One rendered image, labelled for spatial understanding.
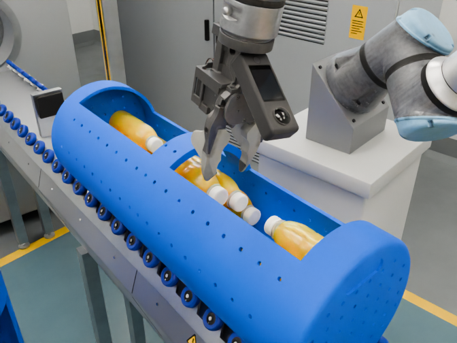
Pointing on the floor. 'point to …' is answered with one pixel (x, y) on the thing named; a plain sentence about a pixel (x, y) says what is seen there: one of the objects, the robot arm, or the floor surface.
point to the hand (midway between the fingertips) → (228, 171)
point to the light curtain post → (111, 40)
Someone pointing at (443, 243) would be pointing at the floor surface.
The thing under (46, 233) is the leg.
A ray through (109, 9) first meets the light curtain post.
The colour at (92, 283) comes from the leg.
